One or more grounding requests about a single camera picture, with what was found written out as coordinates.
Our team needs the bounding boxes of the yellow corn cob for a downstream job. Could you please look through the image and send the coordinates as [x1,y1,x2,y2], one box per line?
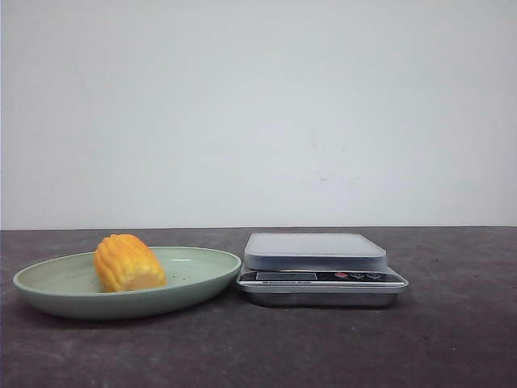
[93,234,167,293]

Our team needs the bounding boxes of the silver kitchen scale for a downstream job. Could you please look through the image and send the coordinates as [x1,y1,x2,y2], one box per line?
[236,232,409,307]

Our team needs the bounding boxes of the light green plate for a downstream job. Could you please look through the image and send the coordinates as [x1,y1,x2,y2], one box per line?
[13,247,242,320]

